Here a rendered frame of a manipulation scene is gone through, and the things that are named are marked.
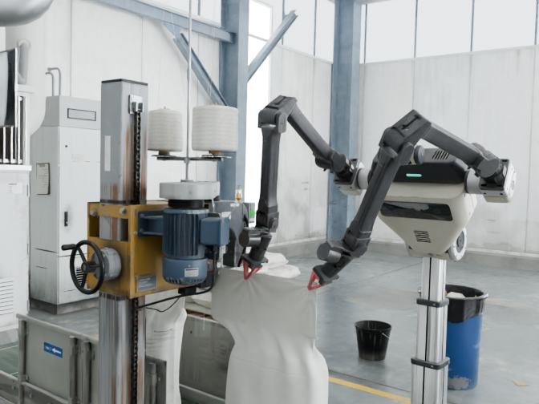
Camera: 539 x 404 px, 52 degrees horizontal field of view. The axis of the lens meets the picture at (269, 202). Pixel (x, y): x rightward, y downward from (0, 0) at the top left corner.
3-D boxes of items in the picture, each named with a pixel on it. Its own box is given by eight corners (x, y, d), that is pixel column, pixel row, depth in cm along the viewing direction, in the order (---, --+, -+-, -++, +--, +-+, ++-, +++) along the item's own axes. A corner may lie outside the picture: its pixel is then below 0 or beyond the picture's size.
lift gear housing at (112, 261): (121, 280, 187) (122, 248, 186) (107, 283, 182) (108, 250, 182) (102, 276, 193) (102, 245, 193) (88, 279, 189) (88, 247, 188)
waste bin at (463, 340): (492, 377, 407) (496, 289, 403) (471, 399, 365) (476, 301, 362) (428, 362, 435) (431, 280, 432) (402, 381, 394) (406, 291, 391)
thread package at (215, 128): (247, 155, 199) (249, 107, 198) (216, 152, 186) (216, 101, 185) (212, 155, 209) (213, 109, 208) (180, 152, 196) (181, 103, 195)
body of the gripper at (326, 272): (310, 268, 189) (324, 256, 185) (325, 265, 197) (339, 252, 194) (322, 284, 186) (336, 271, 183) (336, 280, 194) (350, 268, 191)
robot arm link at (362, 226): (419, 145, 161) (398, 127, 168) (403, 144, 158) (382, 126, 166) (367, 256, 184) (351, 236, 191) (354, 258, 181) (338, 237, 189)
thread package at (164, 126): (191, 153, 214) (192, 110, 213) (163, 151, 203) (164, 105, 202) (164, 153, 223) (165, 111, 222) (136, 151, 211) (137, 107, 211)
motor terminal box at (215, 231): (230, 250, 189) (231, 216, 188) (221, 255, 179) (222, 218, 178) (206, 249, 191) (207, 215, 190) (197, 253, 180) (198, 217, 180)
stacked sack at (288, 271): (304, 278, 580) (304, 264, 579) (265, 288, 525) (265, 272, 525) (269, 272, 606) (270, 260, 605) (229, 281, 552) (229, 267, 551)
